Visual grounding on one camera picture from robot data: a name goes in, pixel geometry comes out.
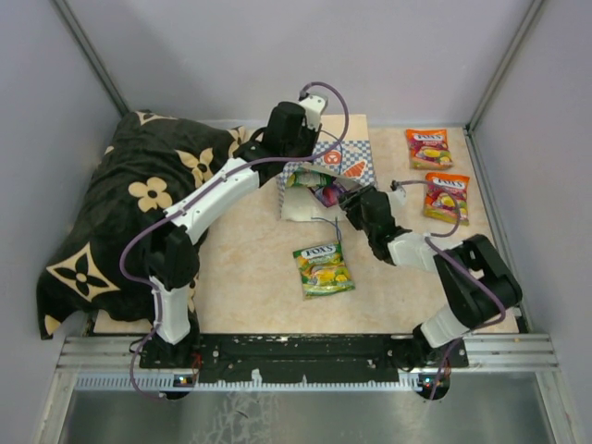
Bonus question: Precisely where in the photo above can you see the purple candy bag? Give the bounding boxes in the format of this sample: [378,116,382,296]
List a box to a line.
[309,182,353,208]

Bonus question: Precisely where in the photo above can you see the checkered paper bag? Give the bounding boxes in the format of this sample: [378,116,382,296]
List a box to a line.
[276,114,376,222]

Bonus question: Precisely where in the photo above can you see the orange candy bag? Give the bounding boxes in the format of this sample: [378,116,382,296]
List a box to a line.
[405,129,453,170]
[424,172,470,226]

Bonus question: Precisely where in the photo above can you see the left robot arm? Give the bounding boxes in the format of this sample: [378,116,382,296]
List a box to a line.
[144,94,327,367]

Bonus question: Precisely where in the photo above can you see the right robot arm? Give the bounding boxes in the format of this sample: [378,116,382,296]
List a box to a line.
[339,184,523,370]

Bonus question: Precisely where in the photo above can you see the green candy bag in paper bag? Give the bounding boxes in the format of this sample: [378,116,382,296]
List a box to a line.
[286,170,333,188]

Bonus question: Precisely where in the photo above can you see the green candy bag on table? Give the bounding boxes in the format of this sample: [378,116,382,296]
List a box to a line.
[292,241,355,300]

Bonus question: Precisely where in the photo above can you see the black floral pillow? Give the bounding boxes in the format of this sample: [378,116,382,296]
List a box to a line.
[36,110,248,339]

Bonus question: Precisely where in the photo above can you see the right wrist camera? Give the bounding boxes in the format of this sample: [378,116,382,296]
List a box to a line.
[388,180,407,212]

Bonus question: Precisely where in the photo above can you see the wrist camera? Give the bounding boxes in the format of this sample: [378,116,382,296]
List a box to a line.
[388,180,407,212]
[298,92,328,132]

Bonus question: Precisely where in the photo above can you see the blue bag string handle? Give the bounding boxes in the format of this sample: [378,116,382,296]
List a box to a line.
[310,215,344,253]

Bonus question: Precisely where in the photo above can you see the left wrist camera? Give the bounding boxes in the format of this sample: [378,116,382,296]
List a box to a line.
[298,92,328,132]

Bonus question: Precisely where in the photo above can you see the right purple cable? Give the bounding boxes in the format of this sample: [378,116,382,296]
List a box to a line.
[390,179,506,402]

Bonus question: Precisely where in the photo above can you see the purple cable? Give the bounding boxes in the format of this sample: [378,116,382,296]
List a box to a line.
[118,80,351,402]
[390,179,506,402]

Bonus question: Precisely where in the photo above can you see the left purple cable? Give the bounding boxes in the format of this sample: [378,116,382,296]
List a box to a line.
[118,80,351,402]

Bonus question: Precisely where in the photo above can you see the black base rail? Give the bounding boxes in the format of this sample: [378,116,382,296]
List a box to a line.
[140,334,468,384]

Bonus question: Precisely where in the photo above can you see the aluminium frame rail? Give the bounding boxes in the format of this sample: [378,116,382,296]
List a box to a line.
[56,333,559,394]

